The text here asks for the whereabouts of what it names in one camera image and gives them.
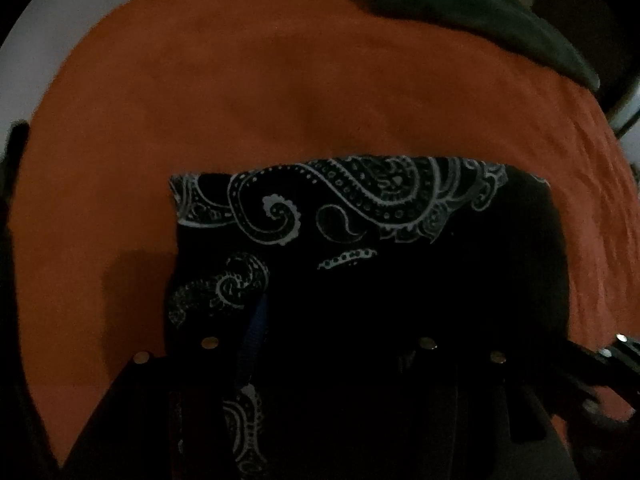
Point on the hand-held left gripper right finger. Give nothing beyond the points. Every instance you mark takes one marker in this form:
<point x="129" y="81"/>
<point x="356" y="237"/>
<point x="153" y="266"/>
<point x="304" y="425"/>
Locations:
<point x="425" y="360"/>

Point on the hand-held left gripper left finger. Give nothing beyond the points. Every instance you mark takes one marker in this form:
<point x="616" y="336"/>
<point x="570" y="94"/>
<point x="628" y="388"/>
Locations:
<point x="254" y="340"/>

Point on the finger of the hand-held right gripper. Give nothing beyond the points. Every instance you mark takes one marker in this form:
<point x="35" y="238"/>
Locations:
<point x="615" y="357"/>
<point x="592" y="410"/>

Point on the black paisley garment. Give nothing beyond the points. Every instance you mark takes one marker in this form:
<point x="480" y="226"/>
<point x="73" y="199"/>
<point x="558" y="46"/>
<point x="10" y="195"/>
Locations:
<point x="350" y="240"/>

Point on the orange blanket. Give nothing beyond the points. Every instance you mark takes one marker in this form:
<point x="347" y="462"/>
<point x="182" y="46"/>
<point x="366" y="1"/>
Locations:
<point x="250" y="85"/>

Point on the dark green cloth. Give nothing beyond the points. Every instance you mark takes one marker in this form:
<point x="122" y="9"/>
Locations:
<point x="475" y="5"/>

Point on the black post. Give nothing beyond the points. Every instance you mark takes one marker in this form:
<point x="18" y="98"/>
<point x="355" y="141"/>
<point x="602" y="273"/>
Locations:
<point x="17" y="150"/>

